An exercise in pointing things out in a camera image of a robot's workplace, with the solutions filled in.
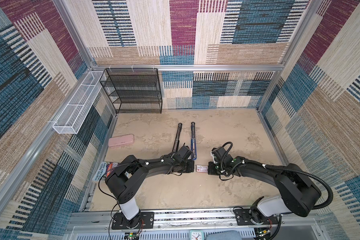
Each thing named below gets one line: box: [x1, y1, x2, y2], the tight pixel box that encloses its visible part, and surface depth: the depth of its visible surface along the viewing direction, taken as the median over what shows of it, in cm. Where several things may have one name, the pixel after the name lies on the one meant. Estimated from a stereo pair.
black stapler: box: [172, 122, 183, 153], surface depth 107 cm
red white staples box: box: [196, 165, 209, 173], surface depth 90 cm
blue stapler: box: [191, 122, 197, 161], surface depth 104 cm
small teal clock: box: [190, 230, 204, 240], surface depth 69 cm
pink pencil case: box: [108, 134, 134, 148], surface depth 105 cm
